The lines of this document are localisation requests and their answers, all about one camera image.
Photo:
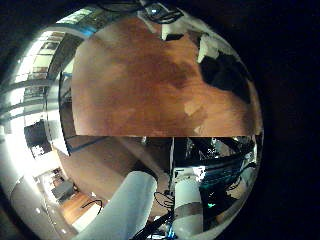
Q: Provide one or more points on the black piece of clothing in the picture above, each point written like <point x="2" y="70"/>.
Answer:
<point x="226" y="76"/>

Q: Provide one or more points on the black electronics rack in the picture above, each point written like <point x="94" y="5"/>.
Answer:
<point x="220" y="180"/>

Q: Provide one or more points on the black screen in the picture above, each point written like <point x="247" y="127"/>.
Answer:
<point x="36" y="136"/>

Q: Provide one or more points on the dark desk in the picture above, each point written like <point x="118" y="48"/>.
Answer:
<point x="63" y="190"/>

